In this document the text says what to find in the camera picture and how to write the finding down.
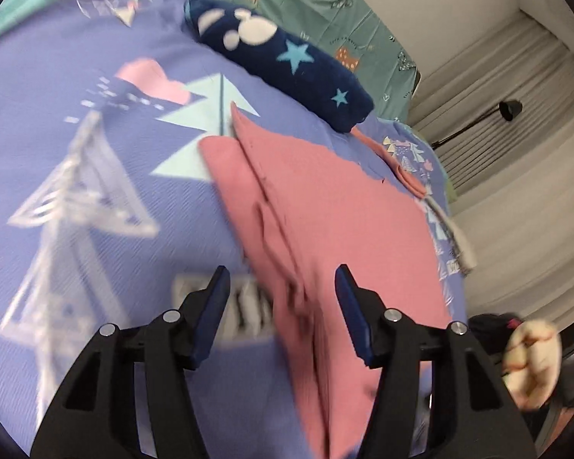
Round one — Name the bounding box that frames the person's right hand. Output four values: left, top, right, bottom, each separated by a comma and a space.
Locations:
501, 319, 563, 409

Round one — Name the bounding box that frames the navy star-print fleece cloth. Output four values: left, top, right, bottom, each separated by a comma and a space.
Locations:
183, 0, 375, 133

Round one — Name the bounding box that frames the pink long-sleeve shirt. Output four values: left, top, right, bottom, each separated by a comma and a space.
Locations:
198, 100, 467, 459

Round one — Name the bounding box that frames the white curtain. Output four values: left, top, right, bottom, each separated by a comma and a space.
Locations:
406, 5, 574, 326

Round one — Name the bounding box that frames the purple printed blanket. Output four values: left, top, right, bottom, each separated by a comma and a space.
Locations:
0, 0, 470, 459

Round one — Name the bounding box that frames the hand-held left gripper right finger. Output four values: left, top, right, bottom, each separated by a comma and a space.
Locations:
334, 264, 539, 459

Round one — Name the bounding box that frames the black floor lamp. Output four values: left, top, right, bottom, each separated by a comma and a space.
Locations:
428, 99, 523, 150

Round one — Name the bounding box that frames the light green bedsheet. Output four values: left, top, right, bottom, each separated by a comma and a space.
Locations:
440, 153, 462, 206

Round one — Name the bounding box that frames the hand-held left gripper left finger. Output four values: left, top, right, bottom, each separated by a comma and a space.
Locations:
31, 265, 231, 459

